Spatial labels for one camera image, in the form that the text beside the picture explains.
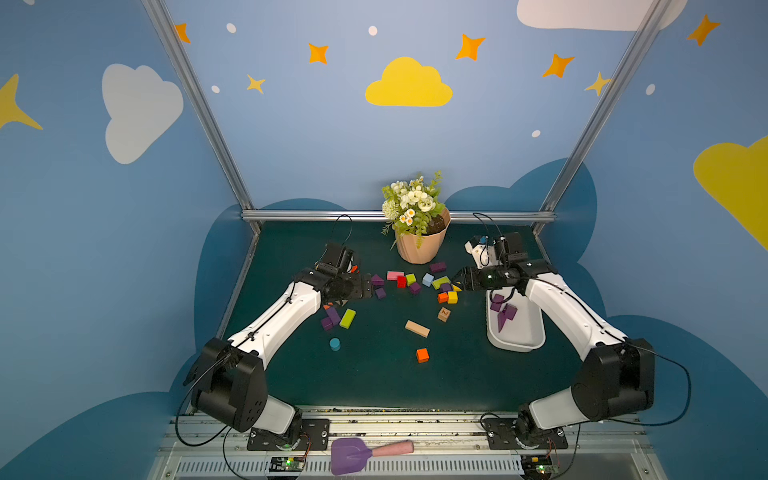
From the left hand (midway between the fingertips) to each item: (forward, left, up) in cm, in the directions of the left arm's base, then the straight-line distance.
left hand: (365, 286), depth 86 cm
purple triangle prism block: (+11, -3, -13) cm, 17 cm away
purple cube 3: (+8, -26, -13) cm, 30 cm away
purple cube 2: (+8, -16, -14) cm, 23 cm away
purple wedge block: (-2, -43, -12) cm, 45 cm away
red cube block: (+10, -11, -13) cm, 20 cm away
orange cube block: (-15, -17, -13) cm, 26 cm away
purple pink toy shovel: (-40, +1, -14) cm, 42 cm away
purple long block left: (-2, +11, -14) cm, 18 cm away
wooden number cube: (-2, -25, -13) cm, 28 cm away
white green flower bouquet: (+22, -12, +12) cm, 28 cm away
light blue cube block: (+12, -21, -14) cm, 28 cm away
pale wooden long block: (-6, -16, -15) cm, 23 cm away
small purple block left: (-6, +12, -13) cm, 19 cm away
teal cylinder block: (-13, +9, -13) cm, 20 cm away
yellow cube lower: (+5, -28, -13) cm, 32 cm away
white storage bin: (-7, -50, -13) cm, 52 cm away
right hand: (+3, -29, +2) cm, 30 cm away
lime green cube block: (+12, -15, -14) cm, 24 cm away
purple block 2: (+3, -44, -14) cm, 46 cm away
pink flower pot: (+21, -22, -2) cm, 31 cm away
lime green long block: (+12, -24, -14) cm, 31 cm away
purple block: (+18, -25, -14) cm, 34 cm away
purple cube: (-1, -46, -11) cm, 47 cm away
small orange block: (+5, -25, -13) cm, 29 cm away
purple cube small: (+7, -4, -15) cm, 17 cm away
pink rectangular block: (+14, -8, -14) cm, 21 cm away
